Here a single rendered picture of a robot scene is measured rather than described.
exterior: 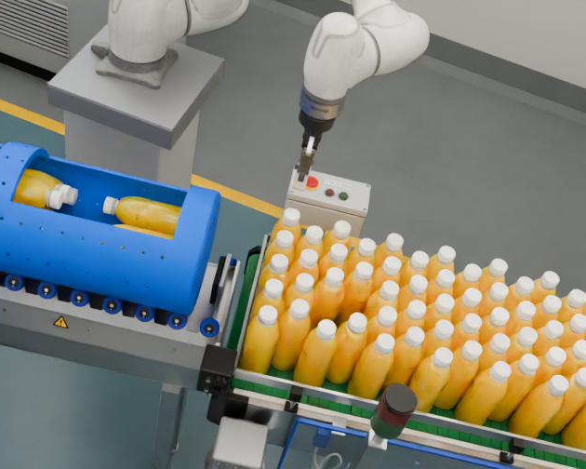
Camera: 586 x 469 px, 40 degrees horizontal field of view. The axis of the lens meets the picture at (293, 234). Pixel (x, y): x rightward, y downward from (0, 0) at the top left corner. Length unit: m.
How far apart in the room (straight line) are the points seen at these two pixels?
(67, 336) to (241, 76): 2.36
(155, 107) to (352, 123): 1.92
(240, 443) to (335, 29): 0.90
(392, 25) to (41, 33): 2.31
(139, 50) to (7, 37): 1.73
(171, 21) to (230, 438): 1.07
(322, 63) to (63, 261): 0.67
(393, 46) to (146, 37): 0.77
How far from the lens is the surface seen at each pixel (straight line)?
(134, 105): 2.19
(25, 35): 3.80
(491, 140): 4.18
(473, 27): 4.43
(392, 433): 1.55
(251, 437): 1.85
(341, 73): 1.58
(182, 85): 2.27
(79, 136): 2.40
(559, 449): 1.94
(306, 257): 1.83
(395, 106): 4.16
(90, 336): 1.96
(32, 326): 1.99
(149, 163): 2.33
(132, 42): 2.20
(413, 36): 1.69
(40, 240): 1.75
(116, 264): 1.72
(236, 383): 1.87
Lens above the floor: 2.49
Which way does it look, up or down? 48 degrees down
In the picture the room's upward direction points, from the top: 16 degrees clockwise
